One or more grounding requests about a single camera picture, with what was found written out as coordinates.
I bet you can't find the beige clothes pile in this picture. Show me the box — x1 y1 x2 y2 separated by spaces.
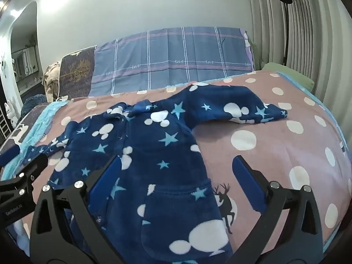
42 62 61 102

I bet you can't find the lilac floral pillow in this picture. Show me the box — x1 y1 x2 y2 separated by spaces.
240 29 256 70

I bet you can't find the vanity counter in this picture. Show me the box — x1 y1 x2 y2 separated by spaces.
18 81 44 99

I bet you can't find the white wall decoration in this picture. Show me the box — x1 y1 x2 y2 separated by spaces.
0 51 7 79

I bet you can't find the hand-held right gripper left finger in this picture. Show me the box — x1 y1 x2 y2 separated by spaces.
29 155 123 264

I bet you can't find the pink polka dot blanket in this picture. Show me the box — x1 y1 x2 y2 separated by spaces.
8 71 350 256

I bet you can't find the dark deer print quilt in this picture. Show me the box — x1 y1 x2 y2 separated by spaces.
0 104 47 154

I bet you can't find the white cat figurine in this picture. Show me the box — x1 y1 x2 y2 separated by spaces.
4 100 18 125

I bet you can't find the green pillow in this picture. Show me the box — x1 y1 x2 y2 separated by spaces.
261 62 315 91

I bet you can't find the white ladder rack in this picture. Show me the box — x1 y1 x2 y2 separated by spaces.
0 107 10 138

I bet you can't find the grey pleated curtain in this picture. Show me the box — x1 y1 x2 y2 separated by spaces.
246 0 352 116

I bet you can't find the wall mirror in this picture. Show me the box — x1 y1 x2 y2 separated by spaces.
11 45 37 81

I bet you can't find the navy star mickey blanket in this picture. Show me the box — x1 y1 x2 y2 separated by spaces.
22 84 288 264

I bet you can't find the dark blue fluffy blanket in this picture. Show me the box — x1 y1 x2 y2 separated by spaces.
20 93 53 119

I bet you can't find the dark tree print cushion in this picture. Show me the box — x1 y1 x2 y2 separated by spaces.
59 45 97 99

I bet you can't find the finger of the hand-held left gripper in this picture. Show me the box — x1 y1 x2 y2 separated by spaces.
11 154 48 196
0 146 22 166

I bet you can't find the blue plaid sheet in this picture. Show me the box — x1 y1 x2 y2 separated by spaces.
90 27 255 97

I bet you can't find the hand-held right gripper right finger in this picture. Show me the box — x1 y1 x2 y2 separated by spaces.
232 155 323 264

